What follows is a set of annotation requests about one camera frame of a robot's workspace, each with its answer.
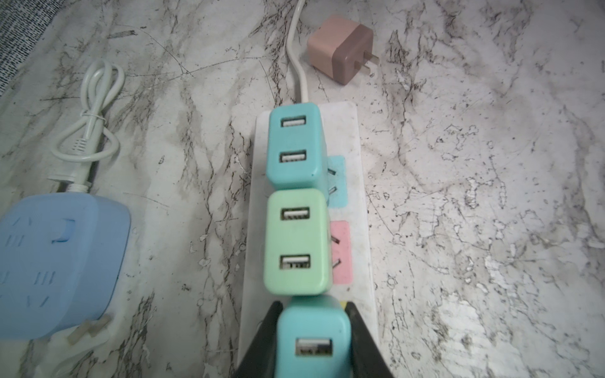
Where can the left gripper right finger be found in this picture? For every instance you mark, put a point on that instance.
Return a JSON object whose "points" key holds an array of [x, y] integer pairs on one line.
{"points": [[366, 359]]}

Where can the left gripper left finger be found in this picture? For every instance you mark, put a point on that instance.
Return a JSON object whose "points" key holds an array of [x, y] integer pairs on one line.
{"points": [[260, 358]]}

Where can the teal plug cube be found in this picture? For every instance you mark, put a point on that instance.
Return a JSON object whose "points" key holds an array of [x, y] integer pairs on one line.
{"points": [[297, 153], [313, 339]]}

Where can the long white power strip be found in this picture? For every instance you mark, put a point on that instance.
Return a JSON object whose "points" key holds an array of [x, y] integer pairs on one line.
{"points": [[341, 126]]}

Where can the green plug cube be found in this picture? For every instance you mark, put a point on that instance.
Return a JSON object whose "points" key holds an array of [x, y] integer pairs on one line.
{"points": [[298, 255]]}

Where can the pink plug cube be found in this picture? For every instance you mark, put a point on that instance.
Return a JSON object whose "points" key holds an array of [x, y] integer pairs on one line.
{"points": [[340, 49]]}

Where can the blue square power strip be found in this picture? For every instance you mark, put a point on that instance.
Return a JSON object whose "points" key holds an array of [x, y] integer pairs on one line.
{"points": [[61, 256]]}

